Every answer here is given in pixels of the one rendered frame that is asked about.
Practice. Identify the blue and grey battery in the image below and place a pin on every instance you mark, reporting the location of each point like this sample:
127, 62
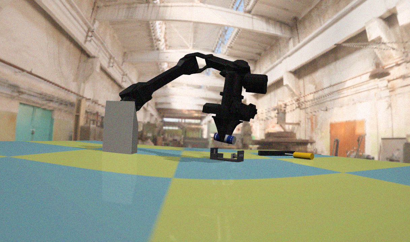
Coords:
228, 139

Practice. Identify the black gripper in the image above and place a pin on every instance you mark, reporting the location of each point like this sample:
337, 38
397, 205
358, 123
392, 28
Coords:
225, 121

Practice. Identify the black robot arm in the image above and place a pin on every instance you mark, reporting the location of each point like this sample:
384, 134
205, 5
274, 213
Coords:
237, 76

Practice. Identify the yellow-handled screwdriver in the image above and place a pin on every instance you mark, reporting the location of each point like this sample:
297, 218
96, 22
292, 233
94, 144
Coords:
300, 155

